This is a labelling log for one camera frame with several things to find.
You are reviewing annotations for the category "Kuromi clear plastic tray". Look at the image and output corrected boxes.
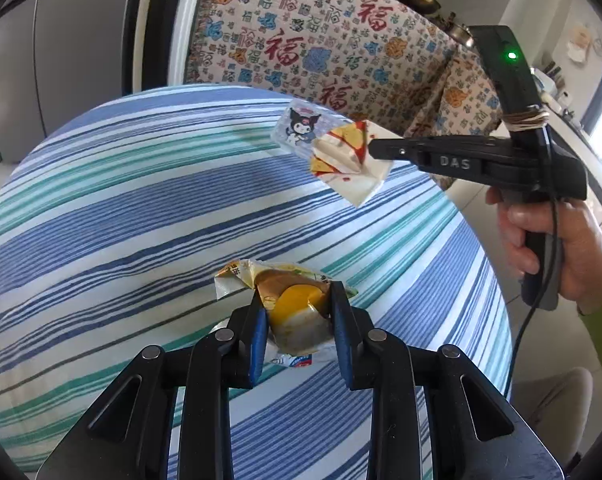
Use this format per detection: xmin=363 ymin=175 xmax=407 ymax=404
xmin=271 ymin=99 xmax=351 ymax=160

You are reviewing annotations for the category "white knife holder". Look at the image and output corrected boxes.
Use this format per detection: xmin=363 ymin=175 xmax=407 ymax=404
xmin=531 ymin=67 xmax=559 ymax=100

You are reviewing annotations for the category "person's right hand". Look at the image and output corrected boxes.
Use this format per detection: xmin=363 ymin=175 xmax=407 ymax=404
xmin=486 ymin=188 xmax=602 ymax=315

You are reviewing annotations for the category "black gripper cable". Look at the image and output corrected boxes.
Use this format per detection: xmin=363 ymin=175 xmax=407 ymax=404
xmin=510 ymin=123 xmax=562 ymax=401

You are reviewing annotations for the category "white red pastry wrapper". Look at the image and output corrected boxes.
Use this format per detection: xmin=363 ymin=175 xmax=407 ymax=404
xmin=310 ymin=120 xmax=399 ymax=207

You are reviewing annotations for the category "grey multi-door refrigerator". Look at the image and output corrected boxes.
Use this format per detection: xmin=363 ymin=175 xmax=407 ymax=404
xmin=0 ymin=0 xmax=129 ymax=164

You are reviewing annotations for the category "steel pot with lid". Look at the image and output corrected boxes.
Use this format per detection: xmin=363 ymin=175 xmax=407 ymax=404
xmin=443 ymin=12 xmax=474 ymax=49

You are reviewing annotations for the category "patterned fu character blanket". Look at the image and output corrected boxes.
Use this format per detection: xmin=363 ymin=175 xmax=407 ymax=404
xmin=183 ymin=0 xmax=507 ymax=191

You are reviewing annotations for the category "white burger snack bag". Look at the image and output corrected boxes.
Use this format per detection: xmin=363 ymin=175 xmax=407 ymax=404
xmin=214 ymin=259 xmax=337 ymax=367

